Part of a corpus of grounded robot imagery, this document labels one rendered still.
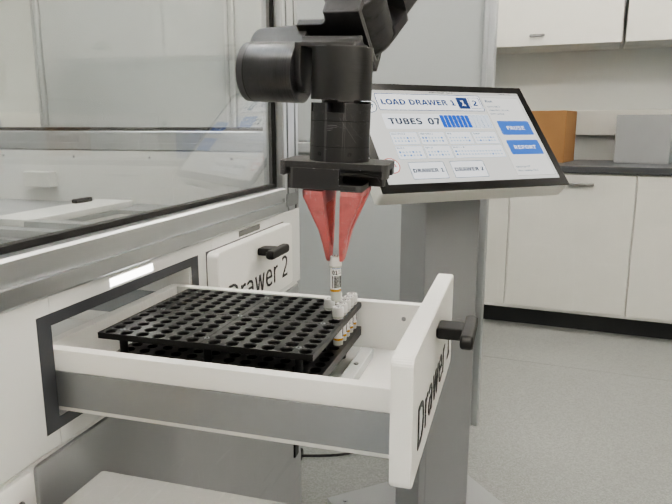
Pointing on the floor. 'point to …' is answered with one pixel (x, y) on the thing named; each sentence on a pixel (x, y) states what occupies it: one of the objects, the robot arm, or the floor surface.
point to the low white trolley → (151, 492)
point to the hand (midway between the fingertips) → (335, 251)
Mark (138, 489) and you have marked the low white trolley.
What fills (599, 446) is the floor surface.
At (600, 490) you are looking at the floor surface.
